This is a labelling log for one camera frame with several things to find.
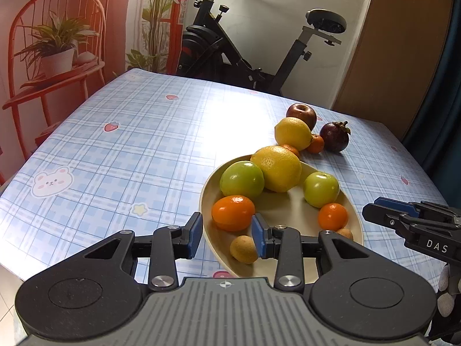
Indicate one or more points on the small brown longan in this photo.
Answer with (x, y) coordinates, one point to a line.
(243, 248)
(345, 233)

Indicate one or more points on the yellow lemon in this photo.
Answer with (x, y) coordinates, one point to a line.
(291, 133)
(277, 167)

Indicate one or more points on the green jujube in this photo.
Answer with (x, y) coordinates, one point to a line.
(320, 189)
(241, 180)

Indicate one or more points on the red apple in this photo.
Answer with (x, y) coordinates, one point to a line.
(302, 113)

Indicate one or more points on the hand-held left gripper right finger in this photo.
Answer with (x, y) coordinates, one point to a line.
(259, 238)

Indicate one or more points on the red chair with potted plant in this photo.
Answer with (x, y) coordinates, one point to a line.
(54, 43)

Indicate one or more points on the small orange tangerine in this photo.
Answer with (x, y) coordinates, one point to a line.
(291, 149)
(333, 216)
(317, 144)
(232, 212)

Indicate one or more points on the purple mangosteen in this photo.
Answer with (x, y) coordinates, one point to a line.
(333, 137)

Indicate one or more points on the dark blue curtain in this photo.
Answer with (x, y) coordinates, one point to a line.
(446, 115)

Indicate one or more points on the brown wooden door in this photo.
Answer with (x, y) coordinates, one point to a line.
(396, 61)

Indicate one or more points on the black exercise bike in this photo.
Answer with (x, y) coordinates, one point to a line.
(216, 50)

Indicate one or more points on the person's right hand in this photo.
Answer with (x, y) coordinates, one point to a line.
(450, 295)

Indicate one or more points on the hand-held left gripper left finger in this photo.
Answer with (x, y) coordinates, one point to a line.
(194, 238)

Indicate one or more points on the cream oval plate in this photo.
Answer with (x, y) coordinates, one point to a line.
(284, 209)

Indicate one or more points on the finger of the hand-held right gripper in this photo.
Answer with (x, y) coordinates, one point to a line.
(396, 206)
(380, 214)

